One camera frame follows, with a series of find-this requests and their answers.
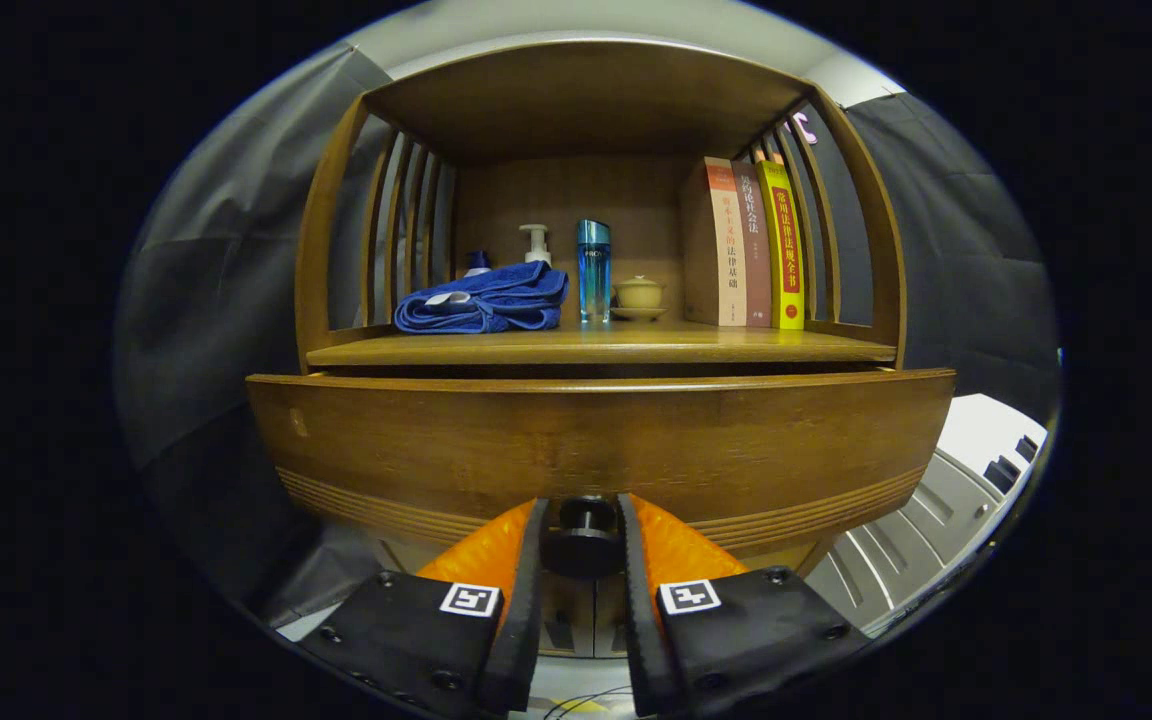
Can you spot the wooden countertop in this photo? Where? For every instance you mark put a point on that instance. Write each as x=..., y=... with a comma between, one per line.
x=636, y=345

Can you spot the yellow book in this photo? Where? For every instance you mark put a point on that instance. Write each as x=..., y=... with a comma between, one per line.
x=786, y=250

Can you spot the wooden drawer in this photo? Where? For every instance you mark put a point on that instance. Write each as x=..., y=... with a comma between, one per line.
x=586, y=440

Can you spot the wooden cabinet door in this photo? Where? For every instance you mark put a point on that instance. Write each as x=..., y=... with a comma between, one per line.
x=608, y=600
x=576, y=600

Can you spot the yellow lidded teacup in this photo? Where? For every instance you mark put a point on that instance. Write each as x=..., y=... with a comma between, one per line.
x=639, y=295

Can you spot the blue folded towel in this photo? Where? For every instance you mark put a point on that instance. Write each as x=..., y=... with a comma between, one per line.
x=486, y=300

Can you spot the white pump bottle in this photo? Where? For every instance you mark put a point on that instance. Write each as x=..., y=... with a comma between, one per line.
x=536, y=250

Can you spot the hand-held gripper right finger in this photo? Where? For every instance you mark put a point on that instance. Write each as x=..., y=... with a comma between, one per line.
x=641, y=620

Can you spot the orange and white book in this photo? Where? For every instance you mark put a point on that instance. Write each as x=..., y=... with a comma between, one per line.
x=726, y=240

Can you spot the small white blue-capped bottle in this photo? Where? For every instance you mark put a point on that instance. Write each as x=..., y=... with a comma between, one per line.
x=477, y=262

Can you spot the brown book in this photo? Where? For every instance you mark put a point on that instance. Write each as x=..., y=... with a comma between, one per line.
x=754, y=250

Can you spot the blue glass bottle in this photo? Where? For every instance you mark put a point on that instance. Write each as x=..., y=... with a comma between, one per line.
x=593, y=275

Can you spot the wooden cabinet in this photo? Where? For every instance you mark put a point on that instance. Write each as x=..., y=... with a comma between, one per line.
x=586, y=100

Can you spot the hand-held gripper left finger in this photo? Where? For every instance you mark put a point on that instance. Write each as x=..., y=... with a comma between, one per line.
x=521, y=620

